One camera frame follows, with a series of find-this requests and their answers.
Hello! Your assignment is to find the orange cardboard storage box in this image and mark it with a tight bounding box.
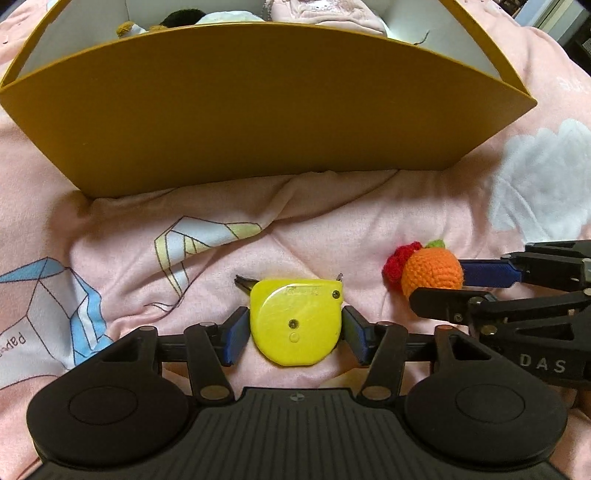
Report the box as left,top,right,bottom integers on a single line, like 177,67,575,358
1,1,536,198

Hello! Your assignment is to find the brown white puppy plush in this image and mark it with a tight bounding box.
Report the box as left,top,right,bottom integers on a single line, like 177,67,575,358
115,21,166,39

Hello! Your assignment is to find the yellow tape measure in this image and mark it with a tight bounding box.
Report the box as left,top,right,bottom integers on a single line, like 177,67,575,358
235,275,344,367

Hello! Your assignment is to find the pink mini backpack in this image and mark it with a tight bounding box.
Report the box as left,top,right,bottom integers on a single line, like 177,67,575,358
264,0,389,37

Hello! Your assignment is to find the white dog plush toy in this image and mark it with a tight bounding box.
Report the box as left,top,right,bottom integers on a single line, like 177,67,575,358
158,8,267,27

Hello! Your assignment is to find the pink patterned bed duvet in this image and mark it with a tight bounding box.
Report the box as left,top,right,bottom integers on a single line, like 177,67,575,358
1,1,590,479

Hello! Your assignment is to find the orange crochet fruit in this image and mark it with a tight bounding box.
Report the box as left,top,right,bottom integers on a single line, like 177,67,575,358
382,239,464,300

